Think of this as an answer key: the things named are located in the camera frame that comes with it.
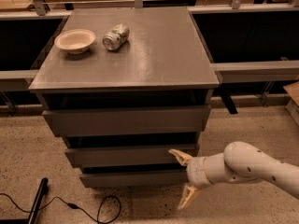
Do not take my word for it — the grey drawer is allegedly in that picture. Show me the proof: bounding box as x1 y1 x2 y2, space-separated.
65 144 199 168
80 170 188 188
43 105 211 137

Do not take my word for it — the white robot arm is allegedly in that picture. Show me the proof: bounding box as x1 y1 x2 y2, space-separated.
169 141 299 210

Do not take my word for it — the white paper bowl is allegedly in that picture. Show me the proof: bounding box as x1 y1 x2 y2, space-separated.
54 29 96 54

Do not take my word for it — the black floor cable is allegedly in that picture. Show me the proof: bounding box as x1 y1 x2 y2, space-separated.
0 192 122 224

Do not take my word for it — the wooden board right edge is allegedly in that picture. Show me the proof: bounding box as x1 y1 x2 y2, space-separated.
284 81 299 126

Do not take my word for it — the black metal stand base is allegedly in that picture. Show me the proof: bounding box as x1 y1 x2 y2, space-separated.
0 177 49 224

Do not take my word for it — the grey bottom drawer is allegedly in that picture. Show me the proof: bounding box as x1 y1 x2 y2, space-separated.
80 170 188 188

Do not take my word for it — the grey middle drawer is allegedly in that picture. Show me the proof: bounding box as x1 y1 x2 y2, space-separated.
65 144 199 168

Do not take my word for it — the crushed silver soda can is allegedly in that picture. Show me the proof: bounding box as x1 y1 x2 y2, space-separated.
102 24 130 51

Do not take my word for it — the grey drawer cabinet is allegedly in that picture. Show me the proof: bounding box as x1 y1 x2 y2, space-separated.
30 7 219 175

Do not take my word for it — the grey metal rail frame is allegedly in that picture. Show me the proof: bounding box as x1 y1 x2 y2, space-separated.
1 0 298 111

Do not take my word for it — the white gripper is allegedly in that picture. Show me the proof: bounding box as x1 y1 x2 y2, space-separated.
168 149 212 210

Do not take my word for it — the grey top drawer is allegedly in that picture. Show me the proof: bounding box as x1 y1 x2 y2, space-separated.
43 105 211 137

